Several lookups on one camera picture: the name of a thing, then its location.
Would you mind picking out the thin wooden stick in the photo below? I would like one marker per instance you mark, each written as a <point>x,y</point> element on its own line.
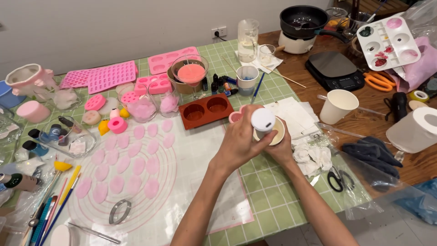
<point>228,63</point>

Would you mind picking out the glass measuring jug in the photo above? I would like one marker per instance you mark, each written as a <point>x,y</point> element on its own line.
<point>248,41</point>

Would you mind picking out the wide glass with pink wax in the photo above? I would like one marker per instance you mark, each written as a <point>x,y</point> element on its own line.
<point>140,107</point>

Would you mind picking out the white egg-shaped object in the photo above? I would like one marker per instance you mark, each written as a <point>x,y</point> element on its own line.
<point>60,236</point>

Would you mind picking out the white and blue cup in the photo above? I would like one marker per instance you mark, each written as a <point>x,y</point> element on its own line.
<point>247,80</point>

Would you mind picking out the cream paper cup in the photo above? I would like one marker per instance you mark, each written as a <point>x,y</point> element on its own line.
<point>279,131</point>

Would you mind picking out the cream round wax piece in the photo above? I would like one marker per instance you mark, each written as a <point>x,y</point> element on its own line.
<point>91,117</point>

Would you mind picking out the white paper cup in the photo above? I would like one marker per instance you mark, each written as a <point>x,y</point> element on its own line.
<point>336,107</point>

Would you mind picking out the pink thick silicone mold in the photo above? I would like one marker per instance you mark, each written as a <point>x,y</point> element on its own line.
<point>155,85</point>

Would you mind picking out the white pink ruffled basket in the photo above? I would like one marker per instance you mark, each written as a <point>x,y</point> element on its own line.
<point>29,78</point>

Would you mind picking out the glass jar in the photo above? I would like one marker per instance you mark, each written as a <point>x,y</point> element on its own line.
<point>336,18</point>

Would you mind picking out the glass bowl with bottles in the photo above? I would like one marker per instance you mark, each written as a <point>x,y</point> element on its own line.
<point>68,136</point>

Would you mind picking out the glass with white wax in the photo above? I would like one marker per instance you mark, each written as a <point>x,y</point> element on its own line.
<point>66,99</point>

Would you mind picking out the small clear glass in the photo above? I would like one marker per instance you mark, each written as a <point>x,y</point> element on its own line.
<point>266,54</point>

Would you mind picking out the cluster of small dye bottles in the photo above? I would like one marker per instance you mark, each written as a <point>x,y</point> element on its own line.
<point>220,85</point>

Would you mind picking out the white silicone mat pink rings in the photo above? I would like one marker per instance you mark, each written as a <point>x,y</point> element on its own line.
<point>191,164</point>

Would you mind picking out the green checked tablecloth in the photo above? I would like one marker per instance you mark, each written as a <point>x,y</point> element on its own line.
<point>269,194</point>

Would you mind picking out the pink plastic bag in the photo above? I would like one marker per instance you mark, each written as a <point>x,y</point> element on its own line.
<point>420,65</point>

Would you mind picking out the pink cylinder candle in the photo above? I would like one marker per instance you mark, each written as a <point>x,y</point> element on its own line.
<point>33,111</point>

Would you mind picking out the small pink heart mold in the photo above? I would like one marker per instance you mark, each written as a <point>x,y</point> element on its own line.
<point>235,117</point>

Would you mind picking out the long wooden skewer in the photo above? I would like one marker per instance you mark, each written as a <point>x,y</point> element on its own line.
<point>285,78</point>

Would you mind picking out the pink tiny-cavity silicone mold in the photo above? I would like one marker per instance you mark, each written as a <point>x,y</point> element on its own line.
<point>73,79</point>

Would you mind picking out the blue bowl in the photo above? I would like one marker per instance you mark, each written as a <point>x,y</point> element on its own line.
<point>10,95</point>

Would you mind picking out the small yellow wax piece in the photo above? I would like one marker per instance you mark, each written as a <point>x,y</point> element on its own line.
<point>124,112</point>

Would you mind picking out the blue bottle black cap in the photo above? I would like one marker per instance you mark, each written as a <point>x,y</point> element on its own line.
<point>36,148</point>

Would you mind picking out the crumpled white tissue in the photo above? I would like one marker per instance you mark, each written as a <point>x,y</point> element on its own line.
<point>312,157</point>

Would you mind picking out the person's right fingers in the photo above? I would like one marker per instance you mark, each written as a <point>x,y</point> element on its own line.
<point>287,131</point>

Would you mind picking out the metal sculpting tool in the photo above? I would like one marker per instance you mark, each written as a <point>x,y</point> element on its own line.
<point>94,233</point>

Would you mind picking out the yellow tape roll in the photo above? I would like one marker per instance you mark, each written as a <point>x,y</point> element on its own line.
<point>418,95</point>

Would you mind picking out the white electric hotplate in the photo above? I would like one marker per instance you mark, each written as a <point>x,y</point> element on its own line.
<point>295,44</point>

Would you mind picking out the bunch of paintbrushes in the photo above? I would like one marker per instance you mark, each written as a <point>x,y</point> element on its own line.
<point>51,215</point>

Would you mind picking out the white paper napkin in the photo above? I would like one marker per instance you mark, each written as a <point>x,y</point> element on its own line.
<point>273,65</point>

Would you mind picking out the white paint palette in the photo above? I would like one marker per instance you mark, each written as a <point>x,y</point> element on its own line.
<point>389,41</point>

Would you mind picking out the oval metal cutter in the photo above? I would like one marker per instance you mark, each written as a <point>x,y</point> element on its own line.
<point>120,211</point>

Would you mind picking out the spread of pink wax petals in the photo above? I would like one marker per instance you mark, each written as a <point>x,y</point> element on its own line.
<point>129,164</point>

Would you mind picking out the black kitchen scale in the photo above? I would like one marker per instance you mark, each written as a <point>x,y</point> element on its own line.
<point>333,70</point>

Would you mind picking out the white plastic bottle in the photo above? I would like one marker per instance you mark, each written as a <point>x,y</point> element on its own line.
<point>263,121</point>

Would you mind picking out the blue plastic bag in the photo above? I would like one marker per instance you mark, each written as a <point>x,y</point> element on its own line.
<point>420,201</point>

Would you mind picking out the white toilet paper roll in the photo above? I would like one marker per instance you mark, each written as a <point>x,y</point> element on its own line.
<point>409,131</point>

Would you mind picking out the blue paintbrush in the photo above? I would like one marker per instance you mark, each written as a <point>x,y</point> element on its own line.
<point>257,88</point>

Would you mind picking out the pink small-cavity silicone mold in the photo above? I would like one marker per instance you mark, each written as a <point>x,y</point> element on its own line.
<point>111,77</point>

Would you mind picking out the orange scissors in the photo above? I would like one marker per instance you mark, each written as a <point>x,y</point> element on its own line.
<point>379,81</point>

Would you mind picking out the glass with brushes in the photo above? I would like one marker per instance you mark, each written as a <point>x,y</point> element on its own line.
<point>358,24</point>

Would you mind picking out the white paper sheets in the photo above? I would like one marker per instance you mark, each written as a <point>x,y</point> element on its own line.
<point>290,114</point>

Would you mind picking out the white round silicone mold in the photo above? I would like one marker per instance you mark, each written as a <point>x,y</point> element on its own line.
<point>110,104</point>

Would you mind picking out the wall power socket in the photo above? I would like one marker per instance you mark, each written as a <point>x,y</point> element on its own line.
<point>219,32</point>

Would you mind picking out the black scissors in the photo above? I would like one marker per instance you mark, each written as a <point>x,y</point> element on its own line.
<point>336,181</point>

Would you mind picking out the pink oval-cavity silicone mold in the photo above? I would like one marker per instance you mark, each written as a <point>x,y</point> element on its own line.
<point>160,61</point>

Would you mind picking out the person's left hand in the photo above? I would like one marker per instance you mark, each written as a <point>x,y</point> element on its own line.
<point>235,143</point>

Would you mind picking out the person's right hand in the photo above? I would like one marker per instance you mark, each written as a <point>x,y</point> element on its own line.
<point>285,153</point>

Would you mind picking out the brown two-cavity silicone mold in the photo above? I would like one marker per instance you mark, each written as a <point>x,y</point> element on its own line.
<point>205,111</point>

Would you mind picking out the martini glass with pink wax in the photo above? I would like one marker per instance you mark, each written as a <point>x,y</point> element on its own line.
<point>190,72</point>

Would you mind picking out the yellow wax duck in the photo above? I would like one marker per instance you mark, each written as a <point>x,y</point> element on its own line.
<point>103,127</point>

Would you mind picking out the pink round dotted mold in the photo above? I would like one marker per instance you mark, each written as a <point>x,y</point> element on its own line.
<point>95,102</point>
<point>129,97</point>

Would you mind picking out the clear plastic bag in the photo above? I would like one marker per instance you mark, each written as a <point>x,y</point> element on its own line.
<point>368,194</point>

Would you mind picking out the dark blue cloth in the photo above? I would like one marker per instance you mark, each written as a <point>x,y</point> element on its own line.
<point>374,153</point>

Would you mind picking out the narrow glass with pink wax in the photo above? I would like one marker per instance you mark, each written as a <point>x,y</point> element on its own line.
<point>167,102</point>

